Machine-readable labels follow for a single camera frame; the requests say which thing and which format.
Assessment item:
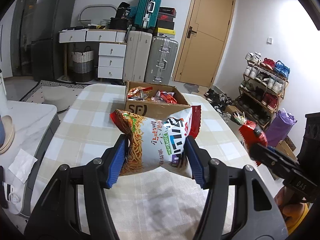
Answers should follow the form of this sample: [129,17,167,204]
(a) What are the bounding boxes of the small noodle snack bag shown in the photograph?
[127,86,153,100]

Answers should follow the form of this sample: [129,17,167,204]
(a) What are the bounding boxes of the round grey stool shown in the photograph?
[43,89,71,112]

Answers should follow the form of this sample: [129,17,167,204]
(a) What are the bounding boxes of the shoe rack with shoes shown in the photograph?
[234,52,290,130]

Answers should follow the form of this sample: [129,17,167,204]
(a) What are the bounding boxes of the black glass cabinet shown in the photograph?
[10,0,37,76]

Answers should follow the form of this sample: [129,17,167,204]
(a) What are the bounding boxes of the silver suitcase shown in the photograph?
[144,36,178,85]

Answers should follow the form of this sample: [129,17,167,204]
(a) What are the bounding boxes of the red orange cookie pack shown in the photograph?
[151,90,177,104]

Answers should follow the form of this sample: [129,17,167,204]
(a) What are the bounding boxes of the brown SF cardboard box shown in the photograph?
[124,81,190,120]

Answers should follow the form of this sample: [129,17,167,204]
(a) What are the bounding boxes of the large noodle snack bag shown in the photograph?
[110,105,201,178]

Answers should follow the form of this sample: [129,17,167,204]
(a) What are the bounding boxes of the red snack pouch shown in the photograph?
[239,120,268,166]

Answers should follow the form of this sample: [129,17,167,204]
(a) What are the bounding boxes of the person's right hand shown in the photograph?
[274,186,308,219]

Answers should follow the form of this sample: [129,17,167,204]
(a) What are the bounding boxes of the oval mirror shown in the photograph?
[78,4,117,27]

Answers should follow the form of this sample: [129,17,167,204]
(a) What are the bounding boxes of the teal suitcase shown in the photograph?
[134,0,162,30]

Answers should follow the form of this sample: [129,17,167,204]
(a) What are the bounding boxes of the plaid table cloth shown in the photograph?
[31,83,278,240]

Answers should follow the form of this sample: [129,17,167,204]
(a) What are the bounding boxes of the wooden door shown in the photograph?
[174,0,235,88]

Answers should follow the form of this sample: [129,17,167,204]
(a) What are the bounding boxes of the purple bag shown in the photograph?
[265,108,297,147]

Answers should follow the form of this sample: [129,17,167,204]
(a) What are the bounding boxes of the white side table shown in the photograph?
[1,101,60,217]

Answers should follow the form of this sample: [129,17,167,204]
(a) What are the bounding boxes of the dark grey refrigerator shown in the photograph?
[31,0,75,81]

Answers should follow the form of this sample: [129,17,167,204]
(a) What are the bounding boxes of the white paper tissue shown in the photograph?
[9,149,37,184]

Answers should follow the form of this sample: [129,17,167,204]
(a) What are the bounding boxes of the beige suitcase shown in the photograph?
[123,31,152,82]

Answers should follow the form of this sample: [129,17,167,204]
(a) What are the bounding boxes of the white drawer desk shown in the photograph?
[59,29,129,80]

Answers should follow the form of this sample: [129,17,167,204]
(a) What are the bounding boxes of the stacked shoe boxes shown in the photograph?
[153,7,176,39]

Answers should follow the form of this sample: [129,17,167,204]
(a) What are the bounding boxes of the woven laundry basket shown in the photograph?
[71,46,94,83]

